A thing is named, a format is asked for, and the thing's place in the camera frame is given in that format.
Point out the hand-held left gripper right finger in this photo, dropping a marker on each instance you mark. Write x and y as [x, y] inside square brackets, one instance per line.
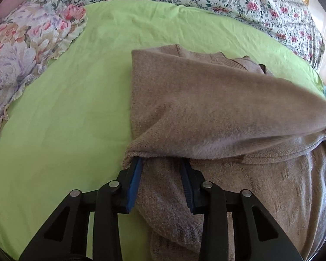
[187, 187]

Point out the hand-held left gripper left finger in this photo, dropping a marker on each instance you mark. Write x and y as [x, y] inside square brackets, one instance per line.
[133, 185]

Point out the beige knit sweater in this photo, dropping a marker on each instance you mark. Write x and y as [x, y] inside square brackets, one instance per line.
[220, 119]

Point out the green bed sheet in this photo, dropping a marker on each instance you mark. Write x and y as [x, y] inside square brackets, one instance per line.
[70, 119]

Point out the pastel floral ruffled pillow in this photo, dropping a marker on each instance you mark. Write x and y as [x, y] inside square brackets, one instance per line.
[24, 57]

